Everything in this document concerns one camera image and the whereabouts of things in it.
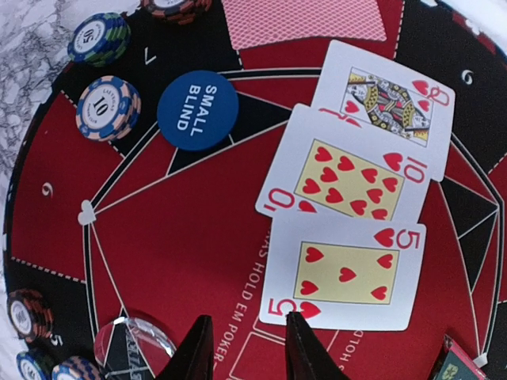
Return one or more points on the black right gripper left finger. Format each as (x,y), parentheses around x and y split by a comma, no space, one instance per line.
(193,358)

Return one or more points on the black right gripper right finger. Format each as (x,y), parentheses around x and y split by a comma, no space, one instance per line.
(305,356)

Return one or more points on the five of hearts card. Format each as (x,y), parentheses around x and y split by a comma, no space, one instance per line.
(342,273)

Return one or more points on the triangular all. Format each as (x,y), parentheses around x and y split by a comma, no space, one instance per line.
(453,363)

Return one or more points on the chip stack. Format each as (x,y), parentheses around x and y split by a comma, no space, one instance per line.
(30,314)
(180,12)

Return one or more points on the ten of hearts card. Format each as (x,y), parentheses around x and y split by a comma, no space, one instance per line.
(324,164)

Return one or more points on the blue small blind button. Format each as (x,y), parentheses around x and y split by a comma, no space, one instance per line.
(197,110)

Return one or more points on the blue chips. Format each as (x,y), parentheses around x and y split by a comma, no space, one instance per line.
(76,368)
(108,109)

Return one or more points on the face up white card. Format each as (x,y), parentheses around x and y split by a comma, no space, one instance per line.
(369,90)

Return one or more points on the green chips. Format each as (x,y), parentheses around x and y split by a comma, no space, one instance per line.
(100,40)
(35,364)

